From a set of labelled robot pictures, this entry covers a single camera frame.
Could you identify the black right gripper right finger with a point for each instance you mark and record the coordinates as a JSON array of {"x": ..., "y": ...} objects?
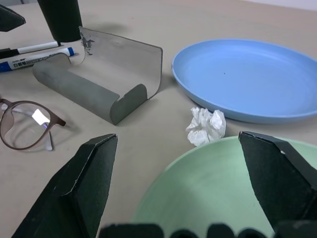
[{"x": 277, "y": 178}]

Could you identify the blue plastic plate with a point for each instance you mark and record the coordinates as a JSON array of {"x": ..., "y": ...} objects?
[{"x": 245, "y": 79}]

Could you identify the brown framed eyeglasses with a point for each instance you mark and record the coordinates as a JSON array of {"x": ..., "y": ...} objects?
[{"x": 23, "y": 124}]

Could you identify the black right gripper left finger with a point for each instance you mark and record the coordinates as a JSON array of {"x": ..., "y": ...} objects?
[{"x": 81, "y": 188}]

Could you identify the green plastic plate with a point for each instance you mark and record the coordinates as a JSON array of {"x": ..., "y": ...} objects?
[{"x": 203, "y": 188}]

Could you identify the blue whiteboard marker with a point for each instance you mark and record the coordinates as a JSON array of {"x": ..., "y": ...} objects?
[{"x": 32, "y": 60}]

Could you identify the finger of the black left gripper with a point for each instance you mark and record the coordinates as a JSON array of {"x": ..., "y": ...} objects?
[{"x": 8, "y": 19}]

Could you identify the black whiteboard marker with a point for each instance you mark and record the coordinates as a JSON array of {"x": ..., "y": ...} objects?
[{"x": 27, "y": 49}]

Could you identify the crumpled white paper ball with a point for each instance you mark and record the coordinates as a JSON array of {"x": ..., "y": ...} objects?
[{"x": 206, "y": 129}]

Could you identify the grey metal phone stand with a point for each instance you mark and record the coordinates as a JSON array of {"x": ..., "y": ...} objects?
[{"x": 106, "y": 77}]

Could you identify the black pen holder cup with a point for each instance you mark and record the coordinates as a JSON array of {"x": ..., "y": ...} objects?
[{"x": 63, "y": 18}]

